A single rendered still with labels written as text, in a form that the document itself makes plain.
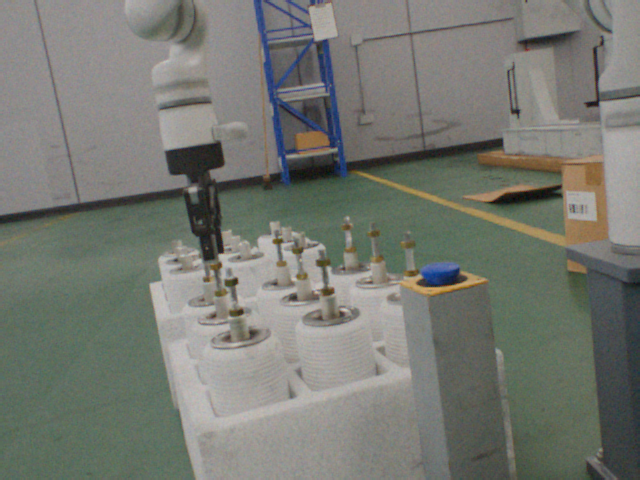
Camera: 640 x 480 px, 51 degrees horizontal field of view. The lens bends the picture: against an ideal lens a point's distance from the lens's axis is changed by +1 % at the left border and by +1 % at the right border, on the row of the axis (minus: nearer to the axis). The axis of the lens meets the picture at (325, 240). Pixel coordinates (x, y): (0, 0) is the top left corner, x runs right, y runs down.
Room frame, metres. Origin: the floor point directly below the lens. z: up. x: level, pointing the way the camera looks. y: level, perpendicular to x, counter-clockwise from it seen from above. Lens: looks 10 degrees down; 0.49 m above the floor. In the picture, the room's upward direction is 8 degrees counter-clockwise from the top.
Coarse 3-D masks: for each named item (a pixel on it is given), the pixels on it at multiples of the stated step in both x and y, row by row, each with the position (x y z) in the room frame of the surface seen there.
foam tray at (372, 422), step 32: (384, 352) 0.89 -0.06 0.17; (192, 384) 0.85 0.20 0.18; (288, 384) 0.80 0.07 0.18; (352, 384) 0.77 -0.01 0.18; (384, 384) 0.76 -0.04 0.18; (192, 416) 0.74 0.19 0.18; (256, 416) 0.72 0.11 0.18; (288, 416) 0.72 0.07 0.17; (320, 416) 0.73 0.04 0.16; (352, 416) 0.74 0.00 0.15; (384, 416) 0.75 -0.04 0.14; (192, 448) 0.84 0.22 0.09; (224, 448) 0.70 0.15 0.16; (256, 448) 0.71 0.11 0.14; (288, 448) 0.72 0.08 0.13; (320, 448) 0.73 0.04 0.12; (352, 448) 0.74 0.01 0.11; (384, 448) 0.75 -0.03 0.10; (416, 448) 0.77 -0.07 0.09; (512, 448) 0.80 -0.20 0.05
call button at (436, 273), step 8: (432, 264) 0.69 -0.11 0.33; (440, 264) 0.68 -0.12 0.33; (448, 264) 0.68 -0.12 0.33; (456, 264) 0.68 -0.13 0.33; (424, 272) 0.67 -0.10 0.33; (432, 272) 0.66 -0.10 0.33; (440, 272) 0.66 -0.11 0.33; (448, 272) 0.66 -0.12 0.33; (456, 272) 0.66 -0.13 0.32; (432, 280) 0.67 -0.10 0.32; (440, 280) 0.66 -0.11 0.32; (448, 280) 0.66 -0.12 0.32
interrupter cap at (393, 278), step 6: (366, 276) 1.00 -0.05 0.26; (390, 276) 0.98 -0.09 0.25; (396, 276) 0.97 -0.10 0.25; (402, 276) 0.97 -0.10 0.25; (360, 282) 0.97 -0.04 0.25; (366, 282) 0.97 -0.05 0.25; (372, 282) 0.97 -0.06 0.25; (390, 282) 0.94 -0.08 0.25; (396, 282) 0.94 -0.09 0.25; (366, 288) 0.94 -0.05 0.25; (372, 288) 0.93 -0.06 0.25
